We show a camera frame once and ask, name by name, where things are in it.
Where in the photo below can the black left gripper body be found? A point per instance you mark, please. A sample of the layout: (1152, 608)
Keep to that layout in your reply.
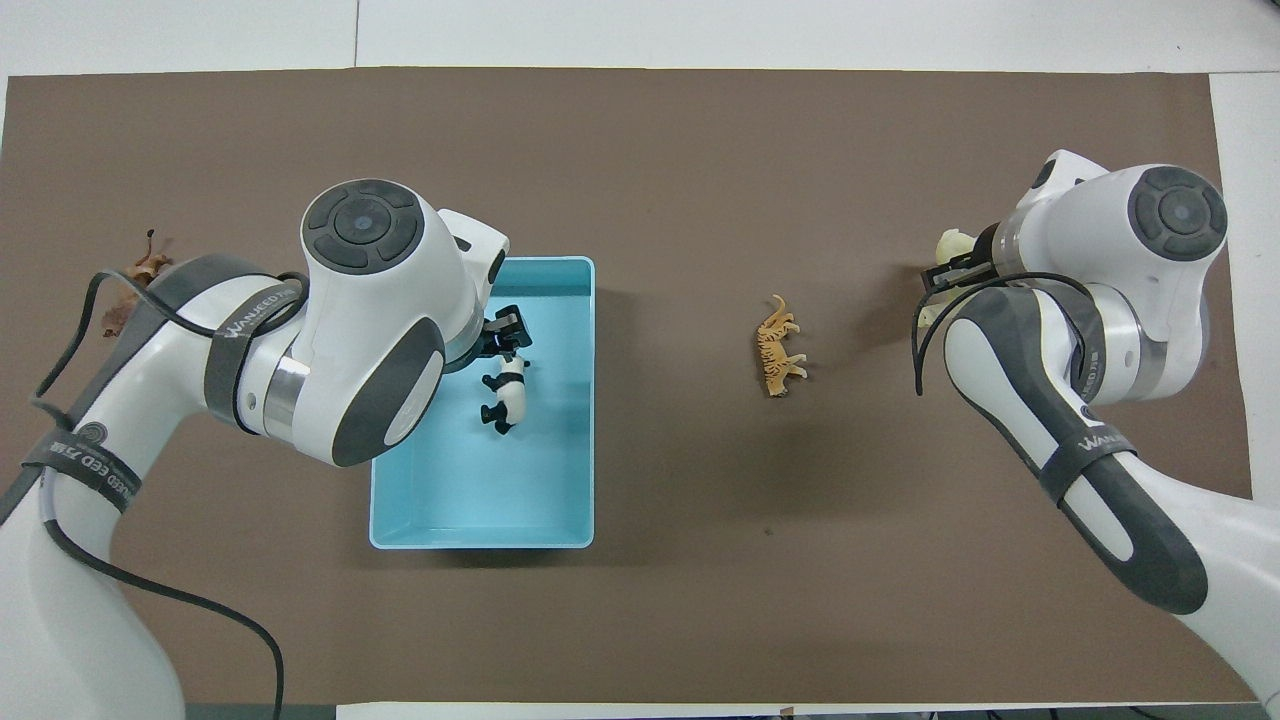
(490, 340)

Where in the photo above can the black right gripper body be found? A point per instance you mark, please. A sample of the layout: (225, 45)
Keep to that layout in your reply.
(987, 255)

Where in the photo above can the cream camel toy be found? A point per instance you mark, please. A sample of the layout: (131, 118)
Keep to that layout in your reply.
(955, 243)

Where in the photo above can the black white panda toy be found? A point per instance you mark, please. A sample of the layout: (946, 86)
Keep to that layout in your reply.
(512, 395)

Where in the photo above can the orange tiger toy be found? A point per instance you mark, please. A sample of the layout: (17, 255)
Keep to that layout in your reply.
(776, 350)

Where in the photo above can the brown lion toy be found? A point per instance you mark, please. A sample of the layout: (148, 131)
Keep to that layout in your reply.
(150, 268)

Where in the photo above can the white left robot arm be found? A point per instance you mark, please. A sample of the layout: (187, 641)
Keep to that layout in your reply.
(370, 300)

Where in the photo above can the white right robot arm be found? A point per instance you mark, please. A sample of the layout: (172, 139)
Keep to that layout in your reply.
(1100, 250)

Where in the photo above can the light blue storage box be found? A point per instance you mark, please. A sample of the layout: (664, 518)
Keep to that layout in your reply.
(500, 490)

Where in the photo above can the brown table mat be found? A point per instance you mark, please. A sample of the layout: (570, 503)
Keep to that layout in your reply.
(700, 180)

